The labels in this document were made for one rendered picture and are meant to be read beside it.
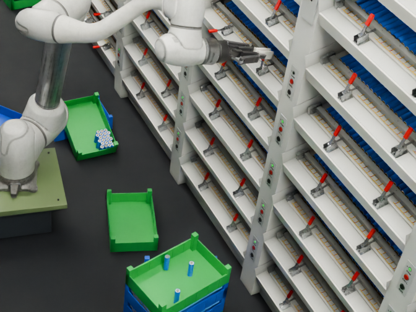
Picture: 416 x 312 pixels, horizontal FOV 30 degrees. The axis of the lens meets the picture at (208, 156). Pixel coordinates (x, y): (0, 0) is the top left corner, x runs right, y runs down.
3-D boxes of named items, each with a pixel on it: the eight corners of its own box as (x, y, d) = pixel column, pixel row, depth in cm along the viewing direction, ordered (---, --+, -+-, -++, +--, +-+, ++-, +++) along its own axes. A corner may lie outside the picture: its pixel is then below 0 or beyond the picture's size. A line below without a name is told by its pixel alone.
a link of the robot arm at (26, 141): (-13, 171, 314) (-17, 129, 300) (13, 145, 327) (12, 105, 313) (20, 186, 311) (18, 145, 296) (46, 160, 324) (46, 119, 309)
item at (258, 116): (269, 155, 280) (267, 128, 270) (195, 62, 319) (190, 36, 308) (317, 131, 284) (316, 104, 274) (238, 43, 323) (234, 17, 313)
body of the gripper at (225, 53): (204, 54, 262) (227, 54, 267) (216, 67, 257) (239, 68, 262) (211, 34, 258) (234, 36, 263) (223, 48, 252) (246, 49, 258)
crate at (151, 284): (160, 322, 254) (162, 307, 249) (124, 282, 265) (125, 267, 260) (229, 282, 270) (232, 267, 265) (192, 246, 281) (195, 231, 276)
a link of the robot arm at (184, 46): (206, 69, 251) (210, 28, 248) (164, 69, 243) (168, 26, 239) (189, 64, 260) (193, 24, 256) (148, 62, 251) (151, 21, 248)
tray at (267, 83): (279, 111, 267) (277, 91, 260) (200, 20, 305) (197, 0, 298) (329, 87, 271) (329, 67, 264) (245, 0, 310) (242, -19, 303)
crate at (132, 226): (157, 250, 331) (158, 238, 326) (109, 252, 327) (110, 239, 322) (150, 200, 353) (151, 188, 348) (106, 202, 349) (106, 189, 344)
